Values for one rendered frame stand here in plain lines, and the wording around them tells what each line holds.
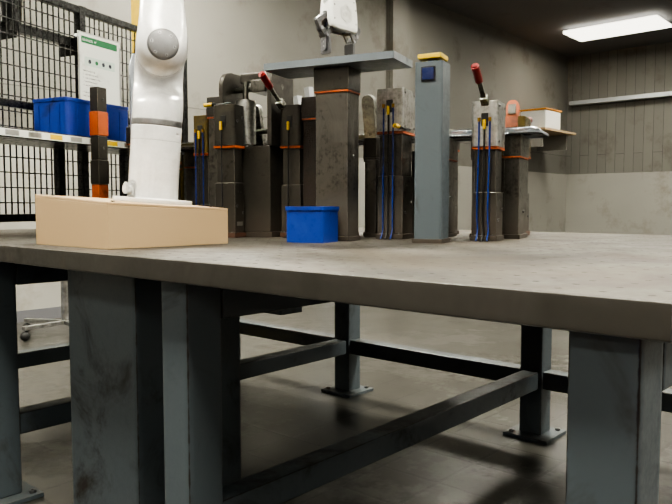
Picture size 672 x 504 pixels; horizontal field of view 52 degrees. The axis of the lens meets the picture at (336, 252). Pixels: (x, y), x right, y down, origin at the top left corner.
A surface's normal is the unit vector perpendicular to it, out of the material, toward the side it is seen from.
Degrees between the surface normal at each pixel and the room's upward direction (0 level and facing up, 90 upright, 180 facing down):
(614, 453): 90
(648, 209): 90
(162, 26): 65
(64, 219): 90
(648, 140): 90
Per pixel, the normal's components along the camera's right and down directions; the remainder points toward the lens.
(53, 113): -0.44, 0.06
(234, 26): 0.75, 0.04
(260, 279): -0.66, 0.05
